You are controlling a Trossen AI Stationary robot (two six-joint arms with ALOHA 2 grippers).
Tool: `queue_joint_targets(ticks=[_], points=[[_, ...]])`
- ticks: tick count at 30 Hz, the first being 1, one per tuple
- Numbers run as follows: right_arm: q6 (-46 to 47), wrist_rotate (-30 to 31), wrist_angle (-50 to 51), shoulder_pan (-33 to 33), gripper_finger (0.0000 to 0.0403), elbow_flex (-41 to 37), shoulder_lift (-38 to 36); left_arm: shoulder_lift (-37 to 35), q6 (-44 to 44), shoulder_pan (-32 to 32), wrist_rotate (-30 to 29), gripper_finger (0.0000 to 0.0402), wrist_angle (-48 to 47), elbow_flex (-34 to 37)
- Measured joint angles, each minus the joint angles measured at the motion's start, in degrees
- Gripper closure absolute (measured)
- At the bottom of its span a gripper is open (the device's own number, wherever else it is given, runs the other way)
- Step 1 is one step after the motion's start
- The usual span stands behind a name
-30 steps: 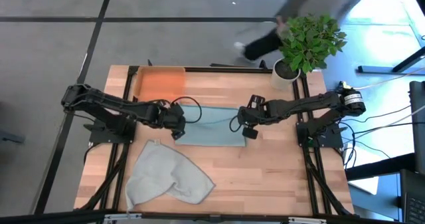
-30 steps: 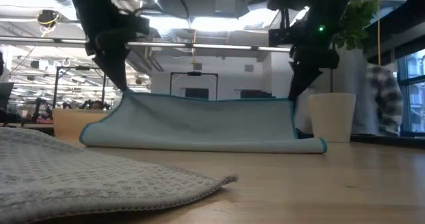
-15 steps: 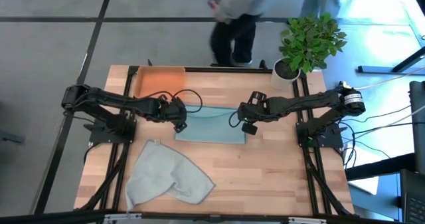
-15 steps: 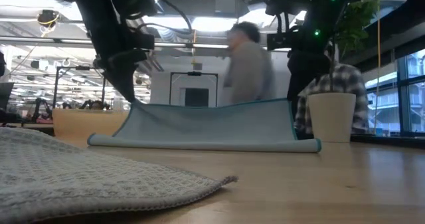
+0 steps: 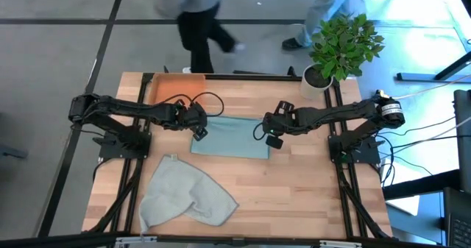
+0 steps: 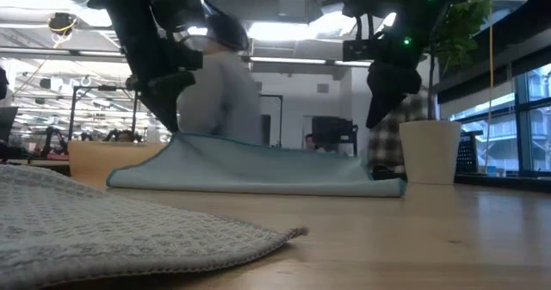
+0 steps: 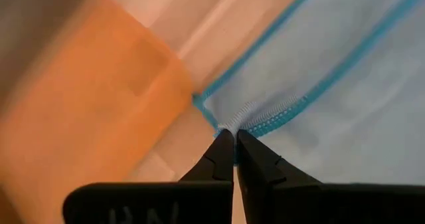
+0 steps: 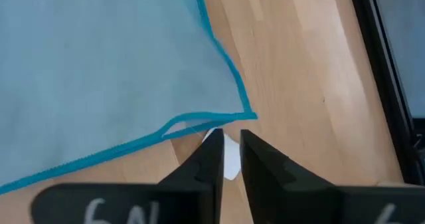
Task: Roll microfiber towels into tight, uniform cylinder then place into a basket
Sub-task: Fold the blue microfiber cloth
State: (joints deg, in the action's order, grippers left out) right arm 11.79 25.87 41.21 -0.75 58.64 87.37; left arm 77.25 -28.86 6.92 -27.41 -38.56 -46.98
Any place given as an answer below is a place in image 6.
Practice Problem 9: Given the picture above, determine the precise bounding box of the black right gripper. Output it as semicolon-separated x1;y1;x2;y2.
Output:
365;21;431;129

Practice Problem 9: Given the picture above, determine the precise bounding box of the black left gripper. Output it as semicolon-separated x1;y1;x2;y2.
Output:
125;38;197;133

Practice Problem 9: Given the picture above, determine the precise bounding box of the light blue microfiber towel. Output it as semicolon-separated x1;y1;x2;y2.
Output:
106;131;406;198

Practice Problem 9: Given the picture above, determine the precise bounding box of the grey waffle microfiber towel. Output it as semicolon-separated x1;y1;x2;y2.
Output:
0;164;309;290

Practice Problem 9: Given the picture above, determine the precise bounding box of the translucent orange plastic basket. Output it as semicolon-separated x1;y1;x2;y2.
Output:
67;140;170;188

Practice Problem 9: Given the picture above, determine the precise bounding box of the black cabinet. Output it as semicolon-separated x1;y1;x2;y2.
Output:
312;116;359;157

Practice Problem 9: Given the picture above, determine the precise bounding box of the green leafy plant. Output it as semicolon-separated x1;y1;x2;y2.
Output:
424;0;498;121

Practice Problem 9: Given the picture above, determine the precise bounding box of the black perforated panel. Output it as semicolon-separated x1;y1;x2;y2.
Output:
455;130;484;175

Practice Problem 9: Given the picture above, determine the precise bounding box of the dark monitor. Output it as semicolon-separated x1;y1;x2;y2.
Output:
0;106;19;144

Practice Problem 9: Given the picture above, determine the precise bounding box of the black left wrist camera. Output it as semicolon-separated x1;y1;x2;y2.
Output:
171;44;204;72

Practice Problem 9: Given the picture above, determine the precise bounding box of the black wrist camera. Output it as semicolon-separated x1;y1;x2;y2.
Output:
343;39;380;62
171;44;204;72

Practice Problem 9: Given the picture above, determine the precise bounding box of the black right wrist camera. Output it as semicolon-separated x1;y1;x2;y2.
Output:
343;39;380;62

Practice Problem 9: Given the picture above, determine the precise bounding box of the black background gantry frame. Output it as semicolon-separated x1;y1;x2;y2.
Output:
68;85;139;143
257;92;284;149

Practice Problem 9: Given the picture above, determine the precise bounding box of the yellow hanging cord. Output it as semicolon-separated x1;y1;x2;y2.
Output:
486;22;497;173

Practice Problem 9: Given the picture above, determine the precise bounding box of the black ceiling cable reel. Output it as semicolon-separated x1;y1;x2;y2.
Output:
47;12;78;35

